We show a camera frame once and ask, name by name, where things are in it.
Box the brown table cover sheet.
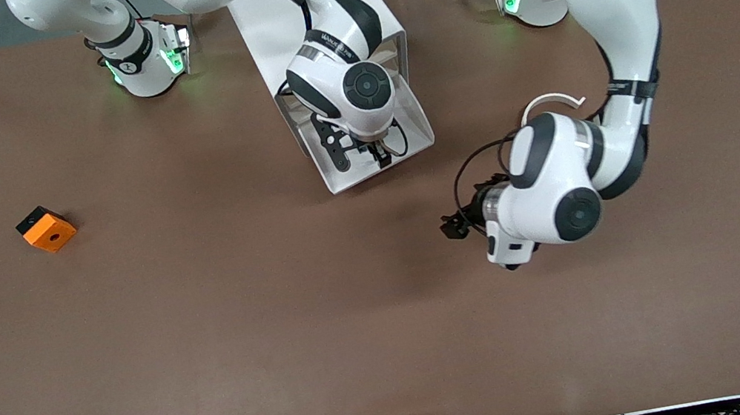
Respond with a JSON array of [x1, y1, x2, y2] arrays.
[[0, 0, 740, 415]]

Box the orange and black block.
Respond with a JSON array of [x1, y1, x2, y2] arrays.
[[13, 201, 81, 259]]

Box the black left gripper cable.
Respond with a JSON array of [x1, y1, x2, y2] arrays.
[[446, 133, 531, 225]]

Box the white curved plastic ring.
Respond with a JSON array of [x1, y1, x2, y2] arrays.
[[518, 87, 589, 132]]

